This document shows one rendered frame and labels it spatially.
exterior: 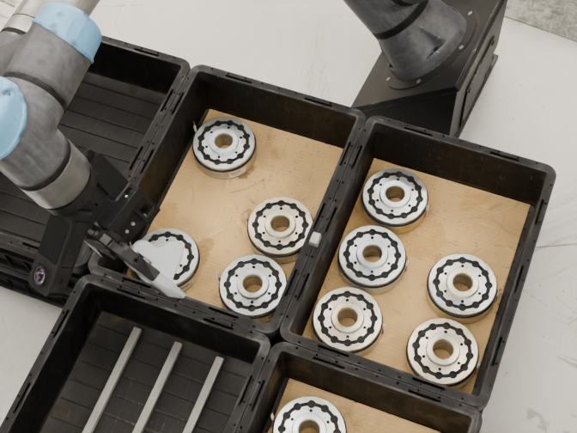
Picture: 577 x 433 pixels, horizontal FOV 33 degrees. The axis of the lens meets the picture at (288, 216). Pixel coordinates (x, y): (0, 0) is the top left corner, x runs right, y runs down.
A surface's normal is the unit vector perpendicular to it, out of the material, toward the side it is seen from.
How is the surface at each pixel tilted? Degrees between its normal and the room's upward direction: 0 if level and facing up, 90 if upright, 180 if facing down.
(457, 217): 0
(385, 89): 43
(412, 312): 0
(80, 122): 0
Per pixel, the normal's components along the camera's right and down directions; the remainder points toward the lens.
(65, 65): 0.73, -0.02
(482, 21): -0.64, -0.60
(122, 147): -0.04, -0.48
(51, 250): -0.62, -0.09
